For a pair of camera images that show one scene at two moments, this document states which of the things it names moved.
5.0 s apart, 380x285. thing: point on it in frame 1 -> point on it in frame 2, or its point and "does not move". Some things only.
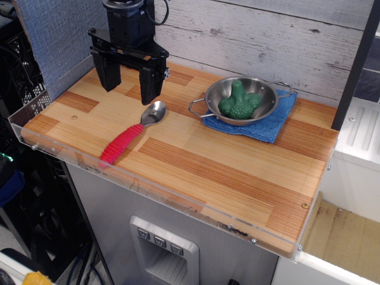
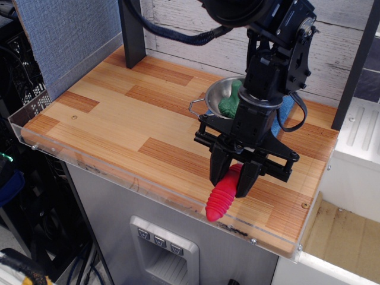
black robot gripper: x=129 y=40 -> x=250 y=127
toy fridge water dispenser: x=162 y=256 does not move
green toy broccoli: x=239 y=105 does not move
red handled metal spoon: x=152 y=114 -> x=224 y=193
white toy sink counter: x=352 y=178 does not move
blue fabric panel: x=60 y=29 does not move
